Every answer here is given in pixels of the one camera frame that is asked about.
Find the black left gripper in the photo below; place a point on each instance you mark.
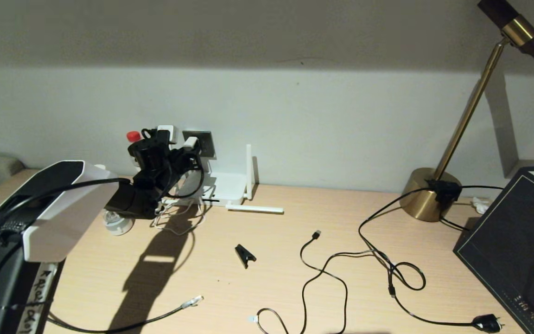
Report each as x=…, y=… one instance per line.
x=174, y=169

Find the white power adapter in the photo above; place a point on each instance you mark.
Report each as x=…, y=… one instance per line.
x=191, y=143

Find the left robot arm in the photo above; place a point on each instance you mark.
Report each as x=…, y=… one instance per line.
x=63, y=208

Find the white router with antennas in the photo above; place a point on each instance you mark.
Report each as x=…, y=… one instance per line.
x=230, y=185

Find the clear bottle red cap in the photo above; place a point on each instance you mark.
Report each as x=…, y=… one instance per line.
x=133, y=136

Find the small lamp white shade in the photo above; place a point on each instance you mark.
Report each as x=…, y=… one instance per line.
x=117, y=225

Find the small black clip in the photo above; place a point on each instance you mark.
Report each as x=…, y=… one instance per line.
x=244, y=254

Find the white handwritten label tape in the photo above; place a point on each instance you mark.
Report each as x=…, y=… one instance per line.
x=37, y=297

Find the brass desk lamp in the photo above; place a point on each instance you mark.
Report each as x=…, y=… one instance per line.
x=427, y=204

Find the black charger block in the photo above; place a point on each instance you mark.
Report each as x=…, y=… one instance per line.
x=444, y=191

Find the grey wall socket plate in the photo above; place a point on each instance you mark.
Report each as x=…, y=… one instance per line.
x=207, y=141

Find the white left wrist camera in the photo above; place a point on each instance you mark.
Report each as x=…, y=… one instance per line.
x=170, y=131

